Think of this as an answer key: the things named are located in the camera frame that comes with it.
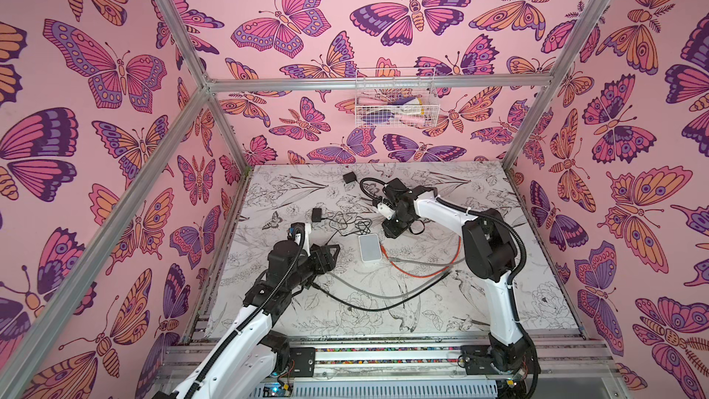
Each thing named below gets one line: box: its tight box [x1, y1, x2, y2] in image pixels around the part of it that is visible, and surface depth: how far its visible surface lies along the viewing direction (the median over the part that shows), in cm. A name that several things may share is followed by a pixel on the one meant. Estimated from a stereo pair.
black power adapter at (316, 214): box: [311, 207, 323, 223], surface depth 105 cm
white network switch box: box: [358, 232, 383, 264], surface depth 96 cm
